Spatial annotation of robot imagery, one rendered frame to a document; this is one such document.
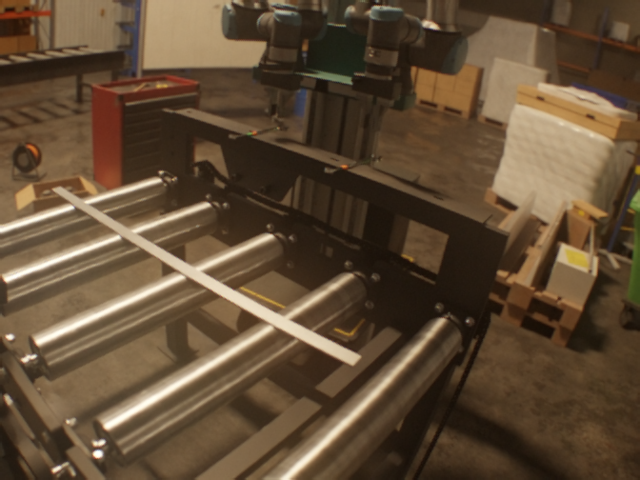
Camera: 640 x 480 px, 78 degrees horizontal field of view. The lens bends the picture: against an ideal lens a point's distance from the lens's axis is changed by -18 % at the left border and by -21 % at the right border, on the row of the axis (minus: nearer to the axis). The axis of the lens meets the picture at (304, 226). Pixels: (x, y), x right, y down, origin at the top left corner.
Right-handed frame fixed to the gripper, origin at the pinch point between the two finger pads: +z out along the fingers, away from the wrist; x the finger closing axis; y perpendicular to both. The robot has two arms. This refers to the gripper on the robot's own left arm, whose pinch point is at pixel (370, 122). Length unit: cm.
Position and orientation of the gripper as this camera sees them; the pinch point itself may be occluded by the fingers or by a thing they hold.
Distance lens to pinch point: 135.6
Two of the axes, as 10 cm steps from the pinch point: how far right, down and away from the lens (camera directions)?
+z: -1.2, 8.9, 4.4
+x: 7.8, 3.6, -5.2
